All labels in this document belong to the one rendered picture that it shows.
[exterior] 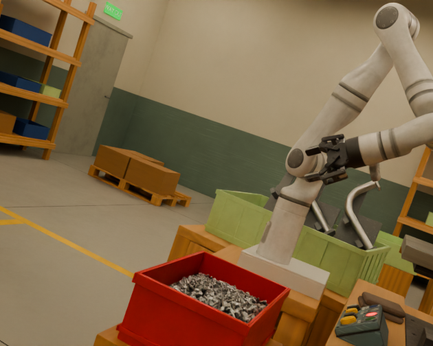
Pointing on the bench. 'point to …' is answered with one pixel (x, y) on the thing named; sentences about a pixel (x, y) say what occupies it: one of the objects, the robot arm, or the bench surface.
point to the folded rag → (390, 309)
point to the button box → (364, 329)
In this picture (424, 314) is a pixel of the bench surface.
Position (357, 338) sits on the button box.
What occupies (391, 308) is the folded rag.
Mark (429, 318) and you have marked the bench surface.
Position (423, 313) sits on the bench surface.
